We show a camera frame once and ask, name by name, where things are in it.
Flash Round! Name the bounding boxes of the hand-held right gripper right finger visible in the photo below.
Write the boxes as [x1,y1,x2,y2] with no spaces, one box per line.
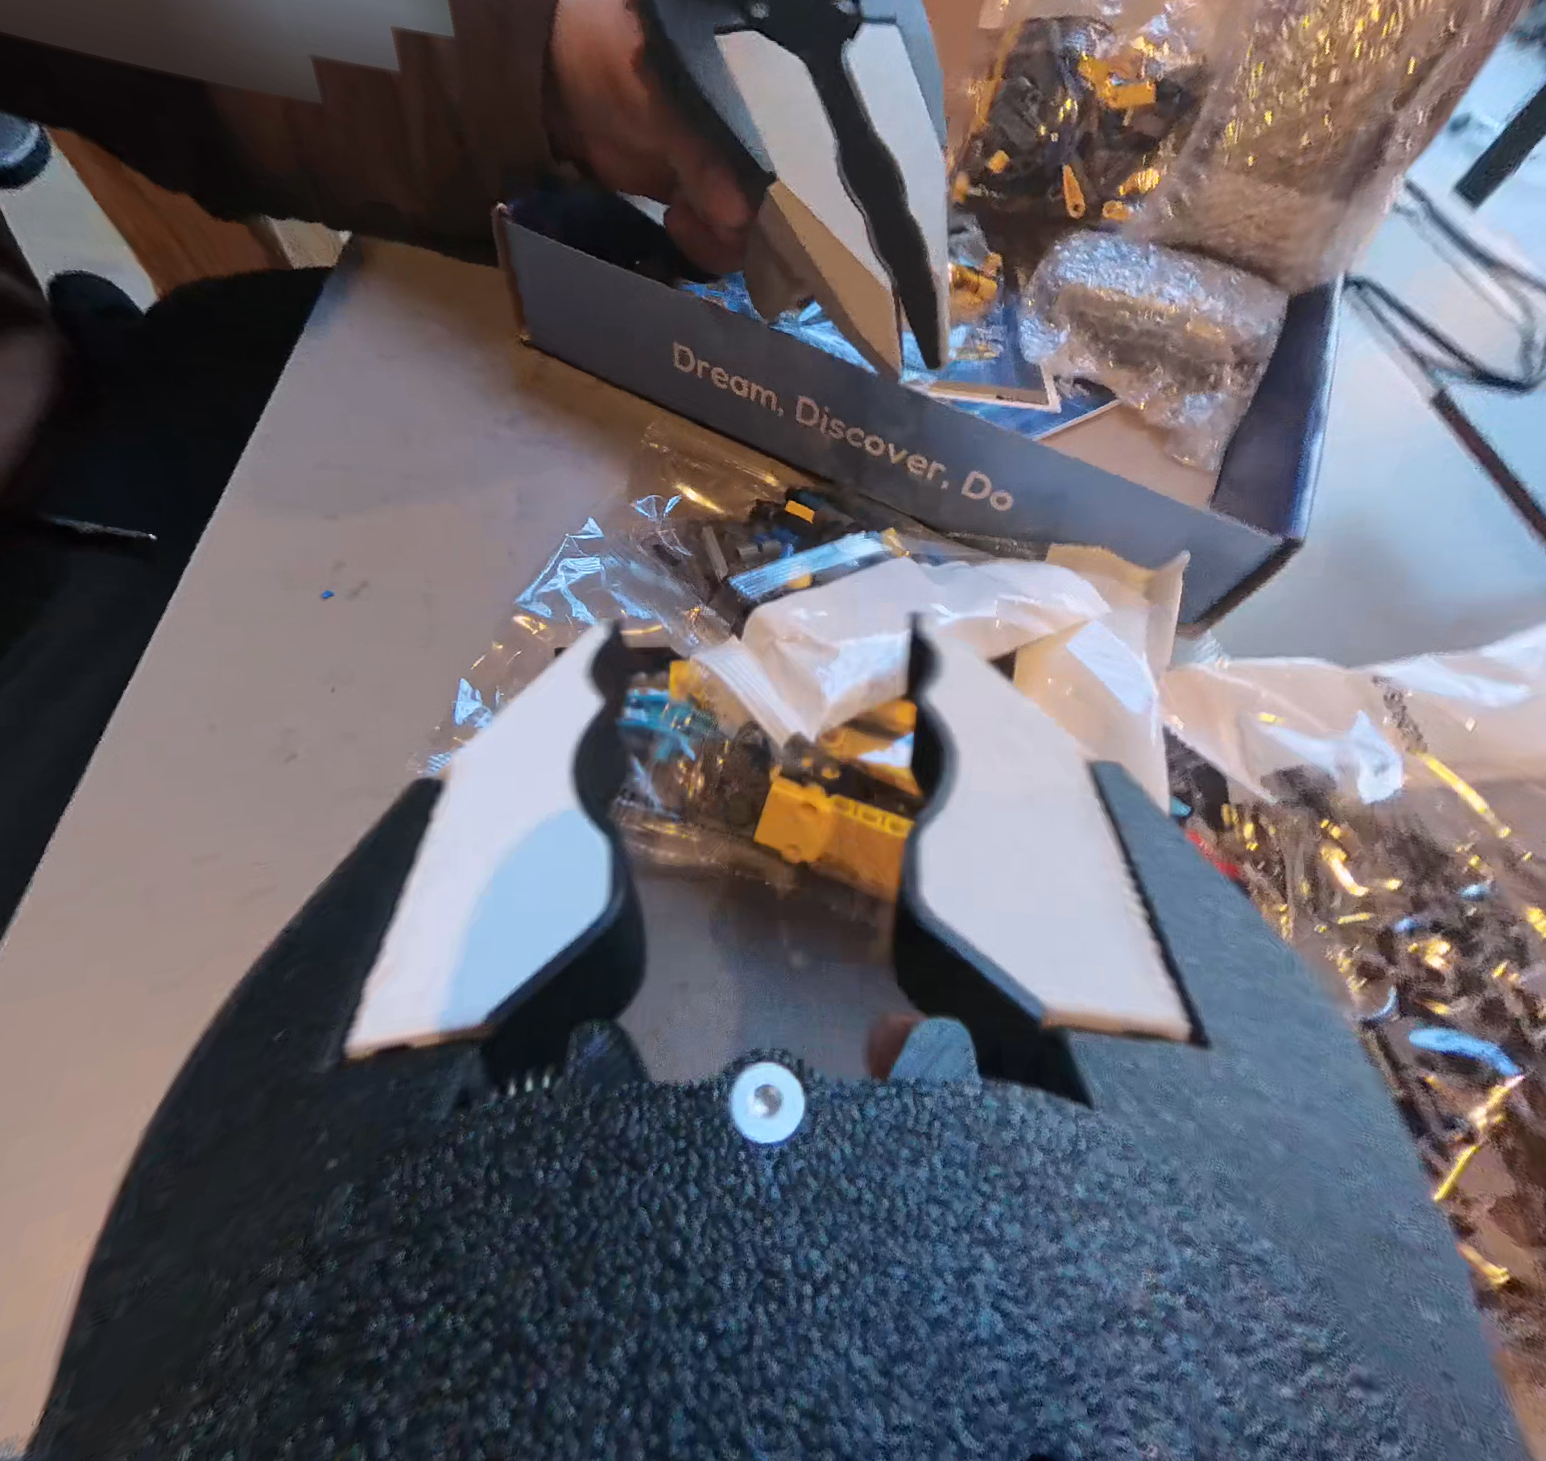
[896,619,1193,1042]

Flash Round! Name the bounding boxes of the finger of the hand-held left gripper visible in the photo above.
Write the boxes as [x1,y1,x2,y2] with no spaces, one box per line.
[714,28,907,377]
[842,22,952,372]

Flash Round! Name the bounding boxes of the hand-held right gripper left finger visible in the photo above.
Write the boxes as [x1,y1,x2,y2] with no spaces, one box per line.
[345,625,633,1060]

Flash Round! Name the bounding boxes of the blue robot kit box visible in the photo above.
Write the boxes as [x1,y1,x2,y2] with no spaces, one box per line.
[488,0,1344,629]

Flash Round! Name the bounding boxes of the clear bag of grey pieces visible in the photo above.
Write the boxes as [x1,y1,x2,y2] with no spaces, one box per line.
[1164,629,1546,1355]

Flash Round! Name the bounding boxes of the clear bag of dark pieces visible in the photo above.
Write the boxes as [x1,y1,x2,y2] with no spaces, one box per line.
[505,484,967,665]

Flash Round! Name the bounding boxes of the bubble wrap packet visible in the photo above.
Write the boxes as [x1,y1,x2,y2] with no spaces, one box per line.
[1139,0,1546,290]
[1019,232,1286,472]

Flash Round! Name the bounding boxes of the grey desk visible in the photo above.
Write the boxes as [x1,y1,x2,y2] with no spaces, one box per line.
[0,186,1546,1461]

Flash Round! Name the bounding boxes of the person's left hand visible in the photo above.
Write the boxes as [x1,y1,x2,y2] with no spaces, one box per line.
[546,0,776,275]

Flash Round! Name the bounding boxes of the clear bag of black pieces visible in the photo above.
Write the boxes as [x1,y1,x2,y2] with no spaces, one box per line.
[946,0,1220,267]

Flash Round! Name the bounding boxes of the printed instruction booklet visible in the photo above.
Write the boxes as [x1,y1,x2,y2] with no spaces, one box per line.
[675,271,1124,441]

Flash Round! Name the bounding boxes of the person's black garment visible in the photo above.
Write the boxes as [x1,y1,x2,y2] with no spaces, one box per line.
[0,265,328,932]

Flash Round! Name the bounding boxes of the person's brown top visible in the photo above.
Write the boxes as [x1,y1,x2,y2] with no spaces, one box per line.
[0,265,61,484]

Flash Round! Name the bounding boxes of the long black cable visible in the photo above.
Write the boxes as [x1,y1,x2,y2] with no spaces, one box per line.
[1340,174,1546,393]

